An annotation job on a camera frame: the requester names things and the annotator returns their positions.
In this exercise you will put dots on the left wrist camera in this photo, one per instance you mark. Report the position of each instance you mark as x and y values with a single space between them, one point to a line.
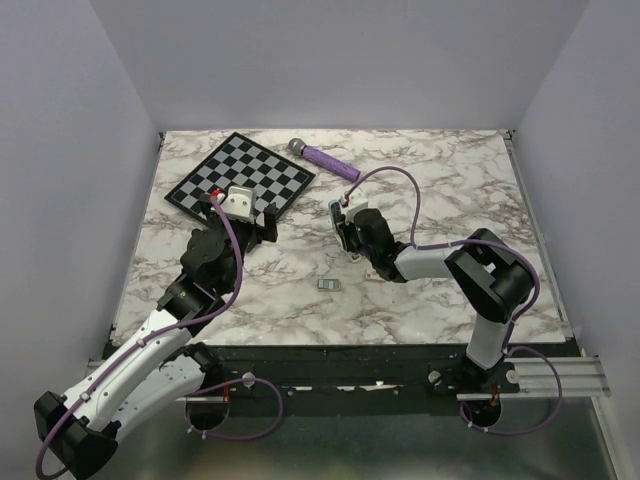
237 202

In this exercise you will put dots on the purple glitter toy microphone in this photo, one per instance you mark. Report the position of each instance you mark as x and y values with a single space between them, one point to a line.
323 160

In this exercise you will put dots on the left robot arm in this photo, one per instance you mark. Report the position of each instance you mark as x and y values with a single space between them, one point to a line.
150 345

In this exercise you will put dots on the white staple box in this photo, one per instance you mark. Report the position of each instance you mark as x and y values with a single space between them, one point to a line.
372 275

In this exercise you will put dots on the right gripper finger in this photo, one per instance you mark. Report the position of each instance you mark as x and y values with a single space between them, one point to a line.
351 242
345 215

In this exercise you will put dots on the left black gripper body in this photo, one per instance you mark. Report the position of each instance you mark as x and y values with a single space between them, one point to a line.
246 235

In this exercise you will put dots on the aluminium mounting rail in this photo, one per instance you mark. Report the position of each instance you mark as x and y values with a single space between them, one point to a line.
315 381

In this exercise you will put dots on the black and silver chessboard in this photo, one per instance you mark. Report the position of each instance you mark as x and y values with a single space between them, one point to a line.
240 161

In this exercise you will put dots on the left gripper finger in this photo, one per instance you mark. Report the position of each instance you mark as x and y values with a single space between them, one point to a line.
268 231
206 209

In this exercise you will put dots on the light blue stapler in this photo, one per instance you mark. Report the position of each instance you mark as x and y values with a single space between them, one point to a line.
337 228

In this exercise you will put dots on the grey staple tray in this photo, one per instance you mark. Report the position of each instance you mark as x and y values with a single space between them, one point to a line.
328 284

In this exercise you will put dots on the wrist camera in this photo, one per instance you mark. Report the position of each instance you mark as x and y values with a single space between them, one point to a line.
357 200
237 202

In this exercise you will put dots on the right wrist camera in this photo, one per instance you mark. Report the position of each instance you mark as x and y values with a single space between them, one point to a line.
357 200

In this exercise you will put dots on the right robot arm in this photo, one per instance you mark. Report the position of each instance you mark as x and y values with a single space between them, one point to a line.
499 283

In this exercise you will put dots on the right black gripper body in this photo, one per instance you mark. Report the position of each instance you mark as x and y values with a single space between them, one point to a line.
368 254

